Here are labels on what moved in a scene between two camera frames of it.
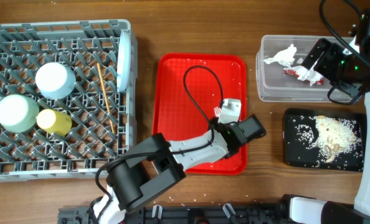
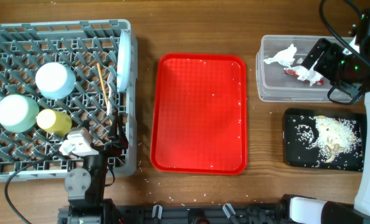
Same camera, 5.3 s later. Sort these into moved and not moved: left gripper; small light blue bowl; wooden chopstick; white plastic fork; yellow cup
Moved: left gripper; white plastic fork
Not moved: wooden chopstick; yellow cup; small light blue bowl
